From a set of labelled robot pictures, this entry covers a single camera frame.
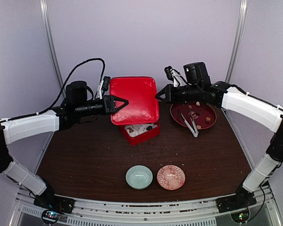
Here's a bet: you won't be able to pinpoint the aluminium frame post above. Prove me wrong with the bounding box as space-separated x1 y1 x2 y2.
40 0 63 88
225 0 248 82

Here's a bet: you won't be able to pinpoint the aluminium front rail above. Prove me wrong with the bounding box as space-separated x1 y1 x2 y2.
14 183 278 226

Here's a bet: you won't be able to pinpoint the white handled serving tongs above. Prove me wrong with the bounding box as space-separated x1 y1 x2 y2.
177 109 199 138

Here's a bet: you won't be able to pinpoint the red square box lid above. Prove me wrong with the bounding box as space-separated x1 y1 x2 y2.
109 76 159 126

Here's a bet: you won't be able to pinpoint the dark red round tray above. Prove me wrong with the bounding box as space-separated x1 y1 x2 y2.
170 101 216 130

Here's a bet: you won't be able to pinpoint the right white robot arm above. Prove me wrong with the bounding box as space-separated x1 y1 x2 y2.
156 62 283 208

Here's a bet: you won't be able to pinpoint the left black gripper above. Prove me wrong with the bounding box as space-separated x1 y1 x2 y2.
75 95 129 118

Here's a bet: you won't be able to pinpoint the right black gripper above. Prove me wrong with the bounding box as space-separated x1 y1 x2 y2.
156 83 201 104

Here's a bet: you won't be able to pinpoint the red square chocolate box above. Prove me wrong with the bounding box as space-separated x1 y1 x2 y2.
118 122 160 145

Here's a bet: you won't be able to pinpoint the pale green ceramic bowl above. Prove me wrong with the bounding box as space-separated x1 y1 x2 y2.
125 165 153 190

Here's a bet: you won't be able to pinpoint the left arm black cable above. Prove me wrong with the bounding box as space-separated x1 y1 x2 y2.
37 57 106 115

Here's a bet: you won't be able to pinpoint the right aluminium frame post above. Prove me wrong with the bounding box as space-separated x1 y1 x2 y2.
225 0 248 82

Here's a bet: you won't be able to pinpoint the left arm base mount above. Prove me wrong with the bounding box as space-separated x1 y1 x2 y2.
33 194 75 225

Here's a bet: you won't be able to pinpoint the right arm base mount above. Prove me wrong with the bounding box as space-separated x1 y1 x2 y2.
216 193 257 224

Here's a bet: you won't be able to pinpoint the red patterned ceramic bowl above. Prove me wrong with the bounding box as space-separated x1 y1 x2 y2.
157 165 186 191

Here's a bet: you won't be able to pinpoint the left aluminium frame post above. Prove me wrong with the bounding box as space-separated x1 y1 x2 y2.
40 0 63 88

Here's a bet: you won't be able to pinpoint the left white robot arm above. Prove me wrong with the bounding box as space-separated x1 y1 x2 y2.
0 81 129 209

